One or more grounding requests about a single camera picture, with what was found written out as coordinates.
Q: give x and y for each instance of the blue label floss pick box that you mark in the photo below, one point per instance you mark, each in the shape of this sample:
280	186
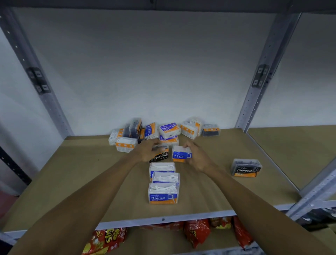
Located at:
163	194
161	167
179	155
166	178

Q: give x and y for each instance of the grey perforated metal shelf upright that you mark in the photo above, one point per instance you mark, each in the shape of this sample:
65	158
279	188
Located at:
265	68
312	191
28	65

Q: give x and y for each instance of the person's left fingers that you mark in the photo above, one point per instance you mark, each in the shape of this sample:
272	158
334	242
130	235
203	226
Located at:
158	145

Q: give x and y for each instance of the dark perforated metal upright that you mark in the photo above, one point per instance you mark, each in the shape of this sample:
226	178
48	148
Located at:
14	165

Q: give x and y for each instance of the person's right hand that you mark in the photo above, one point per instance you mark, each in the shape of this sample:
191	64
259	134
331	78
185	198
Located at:
200	157

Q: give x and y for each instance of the black floss pick box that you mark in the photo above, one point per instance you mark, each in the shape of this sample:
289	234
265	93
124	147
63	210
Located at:
245	168
162	157

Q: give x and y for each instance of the person's left forearm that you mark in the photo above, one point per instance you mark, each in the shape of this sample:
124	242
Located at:
78	207

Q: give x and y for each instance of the dark overhead shelf beam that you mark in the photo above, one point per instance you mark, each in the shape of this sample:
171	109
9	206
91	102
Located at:
168	4

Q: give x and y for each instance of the person's left hand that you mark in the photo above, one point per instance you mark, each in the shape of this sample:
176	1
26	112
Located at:
143	151

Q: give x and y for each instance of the black upright connector bracket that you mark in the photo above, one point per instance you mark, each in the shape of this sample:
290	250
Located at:
38	80
260	76

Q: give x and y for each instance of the pile of floss pick boxes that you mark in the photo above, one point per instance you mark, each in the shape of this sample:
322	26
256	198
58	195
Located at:
169	130

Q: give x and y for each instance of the person's right forearm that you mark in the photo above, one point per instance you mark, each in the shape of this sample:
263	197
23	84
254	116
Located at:
257	210

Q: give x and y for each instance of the person's right fingers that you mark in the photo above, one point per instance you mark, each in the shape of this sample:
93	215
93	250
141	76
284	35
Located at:
190	148

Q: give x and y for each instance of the red yellow snack bag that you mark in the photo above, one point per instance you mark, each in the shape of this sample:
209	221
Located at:
106	239

